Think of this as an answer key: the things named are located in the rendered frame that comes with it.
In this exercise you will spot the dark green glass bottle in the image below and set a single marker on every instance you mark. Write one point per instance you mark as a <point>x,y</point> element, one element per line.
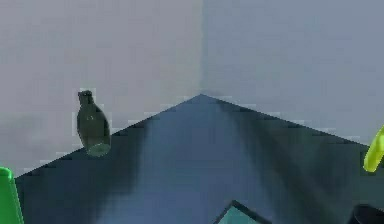
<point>92,128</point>

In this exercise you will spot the black framed teal slab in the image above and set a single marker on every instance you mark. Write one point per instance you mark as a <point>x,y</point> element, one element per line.
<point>238,216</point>

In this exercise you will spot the yellow-green curved object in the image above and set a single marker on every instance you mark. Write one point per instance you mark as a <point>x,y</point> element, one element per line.
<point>375,151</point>

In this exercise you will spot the black round object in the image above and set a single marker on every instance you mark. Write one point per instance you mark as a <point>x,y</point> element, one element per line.
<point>366,215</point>

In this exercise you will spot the bright green plastic object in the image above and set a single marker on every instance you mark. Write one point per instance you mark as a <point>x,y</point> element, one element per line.
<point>8,200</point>

